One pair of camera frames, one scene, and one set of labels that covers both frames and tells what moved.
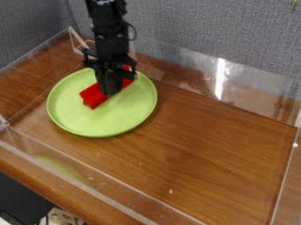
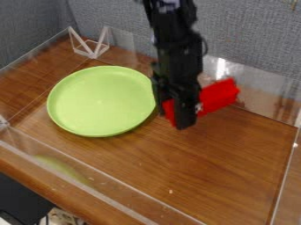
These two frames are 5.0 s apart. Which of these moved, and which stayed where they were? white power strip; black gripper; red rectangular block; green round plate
Moved: black gripper; red rectangular block
Stayed: white power strip; green round plate
